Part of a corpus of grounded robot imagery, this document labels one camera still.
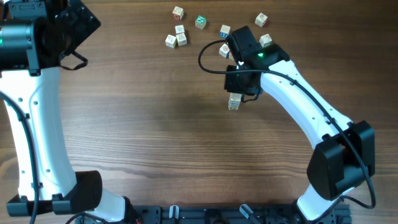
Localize wooden picture block top right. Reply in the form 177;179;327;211
255;12;268;27

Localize plain wooden block far left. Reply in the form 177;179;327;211
165;34;177;49

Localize wooden picture block centre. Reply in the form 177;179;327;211
219;44;230;58

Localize green-sided block right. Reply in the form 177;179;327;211
259;34;273;48

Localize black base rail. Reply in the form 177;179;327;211
74;203;352;224

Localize red-edged block left cluster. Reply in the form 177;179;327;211
175;25;185;34

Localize red I block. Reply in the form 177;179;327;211
228;52;234;60

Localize green N block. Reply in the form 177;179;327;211
195;15;207;29

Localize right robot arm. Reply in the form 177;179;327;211
224;26;376;223

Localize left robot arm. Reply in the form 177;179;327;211
1;0;140;223

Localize blue H block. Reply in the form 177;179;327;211
220;24;231;39

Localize wooden picture block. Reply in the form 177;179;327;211
255;12;268;27
219;44;230;58

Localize red-sided block top left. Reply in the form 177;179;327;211
172;6;184;21

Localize blue L block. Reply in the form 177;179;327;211
229;93;242;104

